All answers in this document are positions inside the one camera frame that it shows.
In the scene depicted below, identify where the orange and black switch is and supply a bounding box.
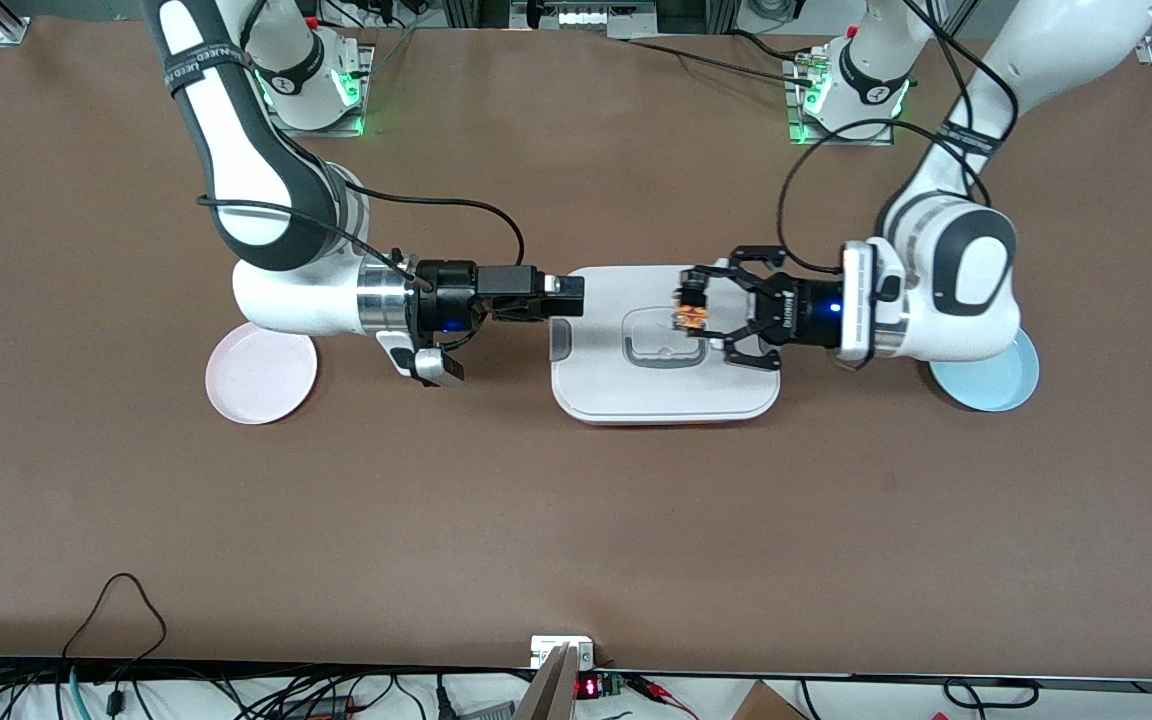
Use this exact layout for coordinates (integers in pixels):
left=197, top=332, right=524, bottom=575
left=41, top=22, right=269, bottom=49
left=672, top=267, right=710, bottom=337

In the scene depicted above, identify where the light blue round plate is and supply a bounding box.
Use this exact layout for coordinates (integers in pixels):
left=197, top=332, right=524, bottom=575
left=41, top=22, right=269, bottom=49
left=928, top=330, right=1041, bottom=413

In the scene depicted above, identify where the pink round plate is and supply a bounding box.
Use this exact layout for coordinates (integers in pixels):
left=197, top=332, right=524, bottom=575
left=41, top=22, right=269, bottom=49
left=205, top=322, right=319, bottom=425

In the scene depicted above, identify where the brown cardboard box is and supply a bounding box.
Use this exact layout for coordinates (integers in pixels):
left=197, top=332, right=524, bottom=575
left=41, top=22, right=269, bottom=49
left=730, top=680, right=809, bottom=720

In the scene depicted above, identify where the aluminium profile bar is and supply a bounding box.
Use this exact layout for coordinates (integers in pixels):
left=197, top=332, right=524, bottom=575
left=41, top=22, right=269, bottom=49
left=513, top=643, right=583, bottom=720

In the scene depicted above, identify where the black power adapter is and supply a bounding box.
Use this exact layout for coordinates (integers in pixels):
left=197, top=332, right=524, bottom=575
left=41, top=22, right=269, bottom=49
left=280, top=695, right=359, bottom=720

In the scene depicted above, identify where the white lunch box grey handle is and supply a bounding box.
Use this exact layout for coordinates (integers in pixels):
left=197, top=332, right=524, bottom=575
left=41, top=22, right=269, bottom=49
left=549, top=265, right=782, bottom=426

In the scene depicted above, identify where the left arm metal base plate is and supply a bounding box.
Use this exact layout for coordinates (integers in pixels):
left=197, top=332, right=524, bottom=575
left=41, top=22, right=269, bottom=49
left=784, top=55, right=896, bottom=147

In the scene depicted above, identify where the black cable to base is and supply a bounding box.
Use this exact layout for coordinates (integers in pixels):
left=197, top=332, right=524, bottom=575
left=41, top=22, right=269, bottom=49
left=624, top=30, right=819, bottom=87

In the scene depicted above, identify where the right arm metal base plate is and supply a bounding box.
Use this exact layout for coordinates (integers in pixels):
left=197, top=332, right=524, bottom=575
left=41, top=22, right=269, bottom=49
left=260, top=44, right=377, bottom=139

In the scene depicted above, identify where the aluminium back frame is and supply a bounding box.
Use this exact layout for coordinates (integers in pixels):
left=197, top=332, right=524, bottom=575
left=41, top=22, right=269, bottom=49
left=441, top=0, right=743, bottom=41

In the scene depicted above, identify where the white mounting bracket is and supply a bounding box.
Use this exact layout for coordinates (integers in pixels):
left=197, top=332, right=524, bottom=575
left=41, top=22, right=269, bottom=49
left=529, top=635, right=598, bottom=672

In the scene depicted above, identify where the black coiled cable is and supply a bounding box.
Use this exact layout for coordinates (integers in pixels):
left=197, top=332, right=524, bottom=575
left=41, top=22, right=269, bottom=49
left=943, top=677, right=1043, bottom=712

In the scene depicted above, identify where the thin black looped cable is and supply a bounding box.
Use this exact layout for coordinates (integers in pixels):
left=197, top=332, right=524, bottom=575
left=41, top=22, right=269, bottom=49
left=60, top=572, right=170, bottom=669

